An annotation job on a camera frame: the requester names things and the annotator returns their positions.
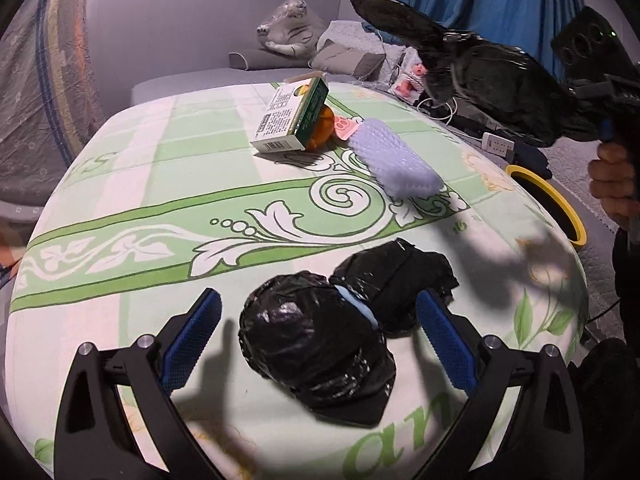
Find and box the white power strip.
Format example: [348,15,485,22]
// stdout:
[481,132,514,159]

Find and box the plastic-wrapped plush tiger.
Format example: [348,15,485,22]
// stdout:
[256,0,327,56]

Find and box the white cable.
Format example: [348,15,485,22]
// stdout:
[416,94,459,123]

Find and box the baby print pillow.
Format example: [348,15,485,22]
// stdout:
[394,57,427,98]

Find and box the light blue plastic piece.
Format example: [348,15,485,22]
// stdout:
[332,284,379,332]

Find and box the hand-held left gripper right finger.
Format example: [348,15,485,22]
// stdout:
[416,289,586,480]

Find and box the yellow-rimmed trash bin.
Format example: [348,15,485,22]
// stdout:
[505,164,588,247]

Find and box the pale blue bubble wrap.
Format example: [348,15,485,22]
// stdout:
[347,117,442,199]

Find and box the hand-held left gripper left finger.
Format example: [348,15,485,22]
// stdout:
[54,287,223,480]

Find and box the person's right hand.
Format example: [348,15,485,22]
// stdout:
[587,142,640,233]

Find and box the striped floral sheet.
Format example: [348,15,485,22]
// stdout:
[0,0,107,211]

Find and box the dark blue cloth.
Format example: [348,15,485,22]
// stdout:
[510,139,552,181]

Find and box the large black plastic bag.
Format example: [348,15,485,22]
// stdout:
[348,0,601,148]

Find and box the person's dark clothing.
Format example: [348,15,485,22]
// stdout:
[570,337,640,480]

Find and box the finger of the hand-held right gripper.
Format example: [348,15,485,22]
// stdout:
[567,79,608,128]

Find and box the grey pillow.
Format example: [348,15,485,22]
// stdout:
[229,50,321,72]

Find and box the green printed tablecloth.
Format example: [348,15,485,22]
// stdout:
[0,80,591,480]

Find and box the olive cushion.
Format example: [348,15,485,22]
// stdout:
[310,42,387,81]

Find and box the white quilted pillow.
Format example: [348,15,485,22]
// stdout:
[317,20,407,68]

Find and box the orange fruit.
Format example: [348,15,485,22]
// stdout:
[305,105,335,152]

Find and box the green white carton box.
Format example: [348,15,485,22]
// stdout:
[250,74,331,154]

